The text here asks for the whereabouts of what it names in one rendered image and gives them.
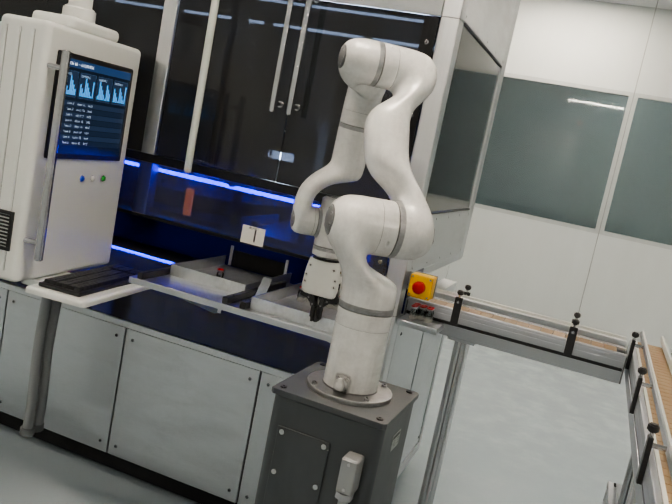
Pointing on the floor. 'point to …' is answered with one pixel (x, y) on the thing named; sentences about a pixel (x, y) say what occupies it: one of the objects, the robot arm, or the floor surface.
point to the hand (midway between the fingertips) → (315, 313)
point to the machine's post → (427, 142)
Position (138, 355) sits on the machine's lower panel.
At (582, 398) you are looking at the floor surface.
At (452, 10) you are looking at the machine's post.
